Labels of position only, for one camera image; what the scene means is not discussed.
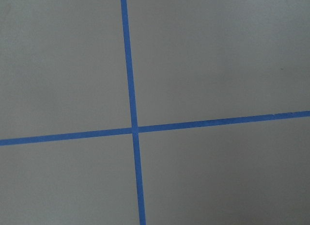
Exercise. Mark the blue tape line crosswise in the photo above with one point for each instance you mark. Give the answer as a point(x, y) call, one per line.
point(153, 128)

